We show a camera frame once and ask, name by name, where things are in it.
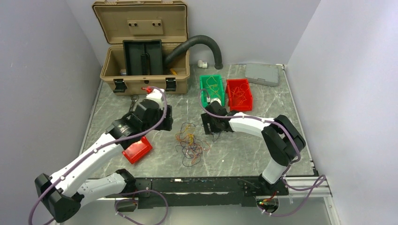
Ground black toolbox tray insert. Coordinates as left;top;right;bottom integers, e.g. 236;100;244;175
122;39;163;76

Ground green plastic bin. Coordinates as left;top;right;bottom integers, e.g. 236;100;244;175
199;74;225;106

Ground orange cable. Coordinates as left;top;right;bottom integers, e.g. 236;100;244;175
175;122;211;165
230;81;251;108

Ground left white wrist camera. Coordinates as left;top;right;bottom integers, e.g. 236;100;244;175
145;87;165;109

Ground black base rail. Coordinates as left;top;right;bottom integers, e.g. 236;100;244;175
104;175;290;209

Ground red flat bin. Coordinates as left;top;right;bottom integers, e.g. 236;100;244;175
122;136;153;164

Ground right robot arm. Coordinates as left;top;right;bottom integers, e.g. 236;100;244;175
201;101;306;195

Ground metal wrench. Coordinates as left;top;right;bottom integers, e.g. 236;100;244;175
129;95;139;112

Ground grey plastic case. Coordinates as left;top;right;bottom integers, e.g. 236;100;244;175
245;63;281;87

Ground tan plastic toolbox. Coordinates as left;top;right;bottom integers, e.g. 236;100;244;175
92;0;190;96

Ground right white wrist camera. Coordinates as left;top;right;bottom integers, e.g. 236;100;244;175
208;98;222;107

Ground aluminium frame profile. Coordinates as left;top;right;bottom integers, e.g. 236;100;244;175
283;175;332;198

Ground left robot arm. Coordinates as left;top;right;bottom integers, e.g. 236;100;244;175
35;96;172;223

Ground white pipe elbow fitting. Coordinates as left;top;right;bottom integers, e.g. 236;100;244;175
197;60;208;68

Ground black corrugated hose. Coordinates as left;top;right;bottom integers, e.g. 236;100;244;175
164;35;224;70

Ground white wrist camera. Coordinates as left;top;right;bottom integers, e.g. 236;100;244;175
145;87;165;109
208;98;222;107

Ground red plastic bin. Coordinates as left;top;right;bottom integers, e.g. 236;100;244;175
226;79;253;112

